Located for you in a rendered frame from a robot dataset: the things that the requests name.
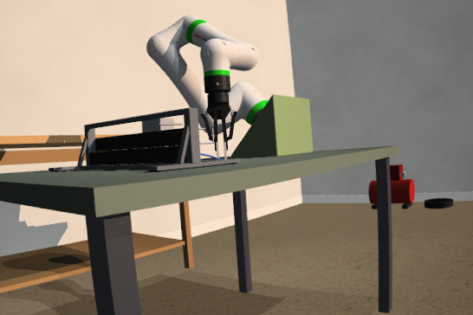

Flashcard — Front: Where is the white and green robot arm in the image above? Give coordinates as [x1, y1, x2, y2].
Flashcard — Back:
[146, 15, 268, 133]

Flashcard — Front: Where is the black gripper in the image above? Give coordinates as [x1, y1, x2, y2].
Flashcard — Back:
[201, 93, 237, 159]

